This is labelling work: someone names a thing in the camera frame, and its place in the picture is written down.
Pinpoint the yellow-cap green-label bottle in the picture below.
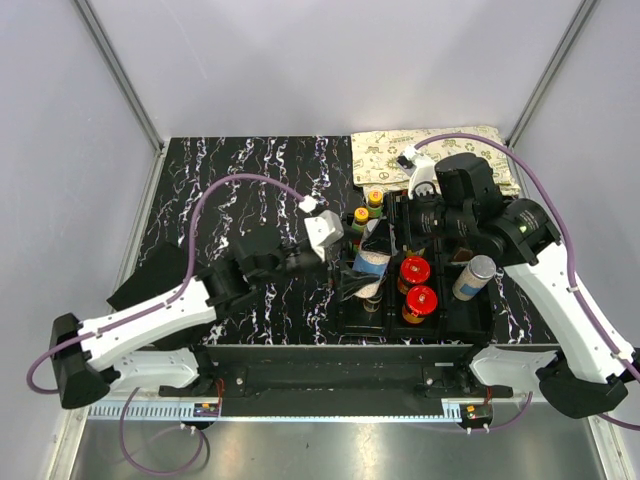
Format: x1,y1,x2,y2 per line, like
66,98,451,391
351,207,369,235
367,189,384,219

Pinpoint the red-lid chili sauce jar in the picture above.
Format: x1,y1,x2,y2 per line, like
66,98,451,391
402,285,438,326
397,256,431,295

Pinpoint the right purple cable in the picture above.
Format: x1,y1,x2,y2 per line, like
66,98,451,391
399,132,640,432

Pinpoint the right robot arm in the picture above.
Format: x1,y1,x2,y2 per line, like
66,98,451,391
393,151,639,419

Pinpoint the white-lid granule jar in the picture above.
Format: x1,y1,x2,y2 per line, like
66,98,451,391
352,218,392,299
452,255,497,301

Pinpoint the purple cable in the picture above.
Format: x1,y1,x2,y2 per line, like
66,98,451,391
399,132,640,432
25,173,319,474

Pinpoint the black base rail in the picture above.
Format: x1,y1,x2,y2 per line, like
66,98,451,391
159,345,513,420

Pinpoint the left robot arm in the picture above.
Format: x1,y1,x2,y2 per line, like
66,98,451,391
50,226,343,410

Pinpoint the black-cap spice bottle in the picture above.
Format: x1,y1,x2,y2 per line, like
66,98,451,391
362,295,382,313

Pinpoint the black cloth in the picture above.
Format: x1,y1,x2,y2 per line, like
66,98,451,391
106,242,188,311

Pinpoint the red-lid chili sauce jar front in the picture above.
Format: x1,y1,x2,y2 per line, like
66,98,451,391
397,256,431,295

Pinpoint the black organizer tray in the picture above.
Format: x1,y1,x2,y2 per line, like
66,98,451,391
337,189,496,346

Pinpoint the yellow-cap green-label bottle front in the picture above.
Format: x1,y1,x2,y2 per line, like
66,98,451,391
351,207,369,235

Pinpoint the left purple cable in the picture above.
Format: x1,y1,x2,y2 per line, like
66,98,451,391
25,173,319,474

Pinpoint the patterned cream folded cloth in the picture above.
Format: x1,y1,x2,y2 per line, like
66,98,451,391
351,125,520,196

